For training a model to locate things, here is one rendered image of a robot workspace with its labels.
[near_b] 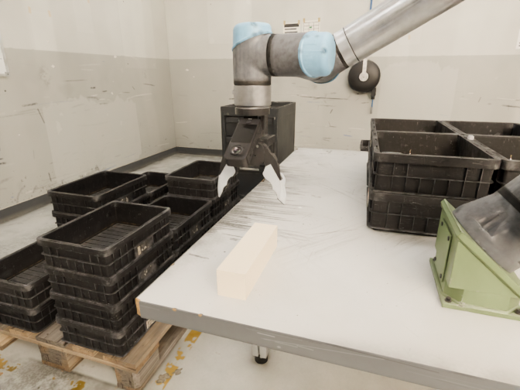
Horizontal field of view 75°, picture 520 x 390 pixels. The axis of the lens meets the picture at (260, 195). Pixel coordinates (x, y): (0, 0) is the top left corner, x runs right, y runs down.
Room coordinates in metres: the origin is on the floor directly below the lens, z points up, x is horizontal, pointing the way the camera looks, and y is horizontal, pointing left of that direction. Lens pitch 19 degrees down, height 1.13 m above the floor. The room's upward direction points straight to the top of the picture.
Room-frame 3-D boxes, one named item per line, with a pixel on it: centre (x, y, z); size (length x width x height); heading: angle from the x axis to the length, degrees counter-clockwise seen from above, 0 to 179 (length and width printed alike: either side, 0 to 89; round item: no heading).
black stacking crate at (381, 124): (1.42, -0.62, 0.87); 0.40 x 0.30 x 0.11; 164
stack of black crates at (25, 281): (1.33, 0.96, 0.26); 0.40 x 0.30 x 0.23; 162
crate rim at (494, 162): (1.04, -0.50, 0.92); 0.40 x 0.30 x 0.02; 164
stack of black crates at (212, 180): (1.97, 0.33, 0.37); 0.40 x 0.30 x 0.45; 162
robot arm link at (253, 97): (0.72, 0.02, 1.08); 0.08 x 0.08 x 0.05
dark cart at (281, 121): (2.85, -0.01, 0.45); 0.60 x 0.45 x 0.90; 162
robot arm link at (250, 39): (0.72, 0.01, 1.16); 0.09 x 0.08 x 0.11; 65
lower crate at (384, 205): (1.04, -0.50, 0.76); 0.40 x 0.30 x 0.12; 164
